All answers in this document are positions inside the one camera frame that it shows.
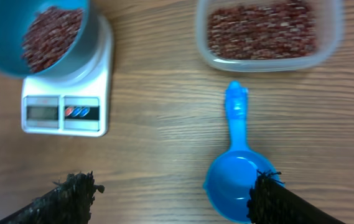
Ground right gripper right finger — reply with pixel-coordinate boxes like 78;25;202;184
247;171;345;224

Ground clear plastic container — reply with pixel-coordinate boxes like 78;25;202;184
195;0;344;72

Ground blue plastic measuring scoop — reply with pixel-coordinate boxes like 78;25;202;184
203;81;284;223

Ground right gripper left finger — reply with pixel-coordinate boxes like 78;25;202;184
0;172;105;224

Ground white digital kitchen scale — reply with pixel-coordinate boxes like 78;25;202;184
21;16;114;138

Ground red adzuki beans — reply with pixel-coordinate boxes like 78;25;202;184
21;1;317;73

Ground blue metal bowl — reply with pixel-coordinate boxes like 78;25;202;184
0;0;100;79

